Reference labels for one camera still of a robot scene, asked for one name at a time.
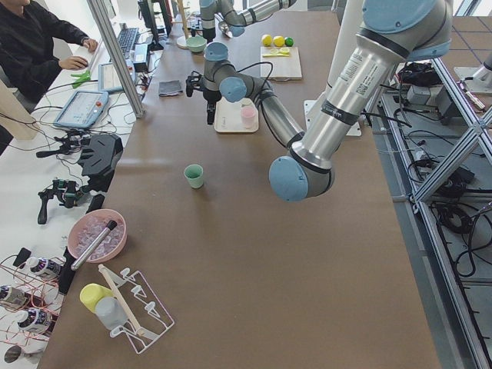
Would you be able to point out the yellow cup on rack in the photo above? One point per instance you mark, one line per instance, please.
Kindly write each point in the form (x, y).
(92, 293)

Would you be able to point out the green lime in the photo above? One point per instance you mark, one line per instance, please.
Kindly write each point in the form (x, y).
(289, 42)

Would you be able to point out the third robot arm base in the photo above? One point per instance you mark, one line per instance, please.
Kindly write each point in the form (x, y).
(476, 79)

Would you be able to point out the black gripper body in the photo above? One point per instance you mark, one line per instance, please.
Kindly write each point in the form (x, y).
(208, 32)
(210, 95)

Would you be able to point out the white rabbit tray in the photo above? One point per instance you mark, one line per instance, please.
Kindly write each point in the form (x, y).
(228, 118)

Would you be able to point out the person in black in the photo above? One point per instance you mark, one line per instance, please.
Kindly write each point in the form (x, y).
(28, 31)

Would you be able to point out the white wire drying rack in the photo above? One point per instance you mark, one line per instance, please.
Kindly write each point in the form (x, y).
(148, 318)

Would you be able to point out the yellow lemon left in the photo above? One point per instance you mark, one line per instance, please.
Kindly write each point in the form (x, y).
(278, 41)

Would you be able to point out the black monitor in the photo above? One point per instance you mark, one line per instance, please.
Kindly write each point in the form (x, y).
(149, 15)

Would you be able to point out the metal muddler tool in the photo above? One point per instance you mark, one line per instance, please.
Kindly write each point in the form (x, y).
(94, 245)

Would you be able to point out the mint green bowl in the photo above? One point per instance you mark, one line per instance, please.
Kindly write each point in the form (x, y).
(196, 44)

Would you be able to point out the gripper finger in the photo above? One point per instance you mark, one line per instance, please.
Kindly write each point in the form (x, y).
(210, 113)

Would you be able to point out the yellow plastic knife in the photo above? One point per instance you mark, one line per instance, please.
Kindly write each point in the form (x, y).
(271, 55)

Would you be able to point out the aluminium frame post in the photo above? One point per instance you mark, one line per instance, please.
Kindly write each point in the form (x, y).
(102, 20)

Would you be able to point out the pink bowl with ice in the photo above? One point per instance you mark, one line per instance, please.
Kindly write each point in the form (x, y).
(93, 224)

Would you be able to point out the grey folded cloth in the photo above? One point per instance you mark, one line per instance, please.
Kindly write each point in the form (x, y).
(169, 88)

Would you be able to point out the wooden mug tree stand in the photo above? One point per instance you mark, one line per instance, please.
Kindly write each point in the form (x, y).
(182, 40)

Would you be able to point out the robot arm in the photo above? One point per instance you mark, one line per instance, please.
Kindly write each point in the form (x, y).
(391, 32)
(235, 21)

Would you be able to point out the pink plastic cup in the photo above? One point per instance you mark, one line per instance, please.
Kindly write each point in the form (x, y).
(248, 116)

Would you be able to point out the wooden cutting board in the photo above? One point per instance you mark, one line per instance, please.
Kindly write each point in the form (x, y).
(281, 69)

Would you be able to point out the mint green plastic cup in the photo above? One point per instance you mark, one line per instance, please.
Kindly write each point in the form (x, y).
(194, 174)

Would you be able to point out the clear cup on rack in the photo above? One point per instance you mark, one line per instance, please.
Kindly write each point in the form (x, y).
(110, 313)

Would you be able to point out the black keyboard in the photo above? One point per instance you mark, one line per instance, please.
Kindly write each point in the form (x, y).
(127, 39)

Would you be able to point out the metal scoop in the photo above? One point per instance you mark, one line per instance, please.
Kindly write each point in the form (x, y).
(226, 29)

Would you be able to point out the teach pendant tablet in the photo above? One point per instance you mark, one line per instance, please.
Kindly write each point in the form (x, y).
(82, 109)

